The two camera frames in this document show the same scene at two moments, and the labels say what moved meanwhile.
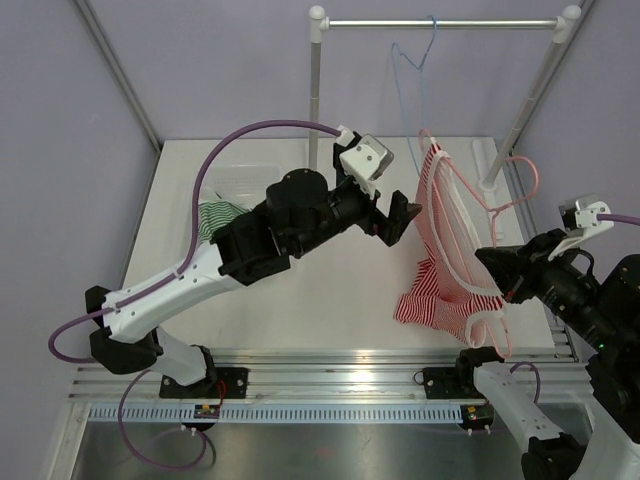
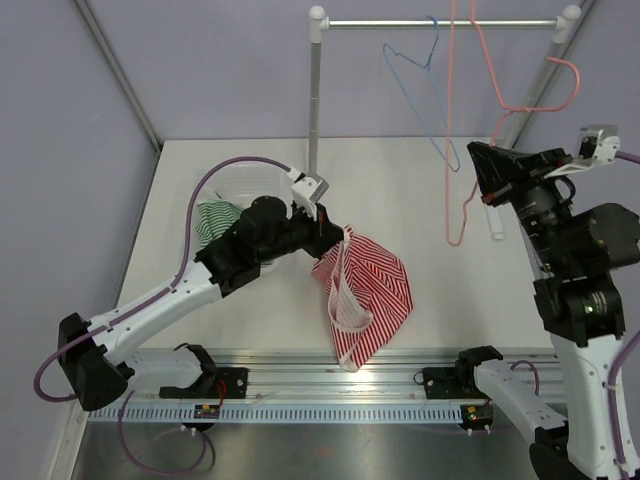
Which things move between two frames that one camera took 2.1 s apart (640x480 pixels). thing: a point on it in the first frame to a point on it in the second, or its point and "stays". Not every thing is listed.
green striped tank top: (215, 214) stays
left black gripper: (387, 227) to (325, 235)
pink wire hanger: (505, 336) to (505, 105)
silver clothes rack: (319, 24) stays
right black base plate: (443, 382) stays
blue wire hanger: (392, 50) to (418, 86)
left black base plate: (219, 383) stays
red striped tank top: (458, 287) to (367, 288)
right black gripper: (516, 266) to (498, 170)
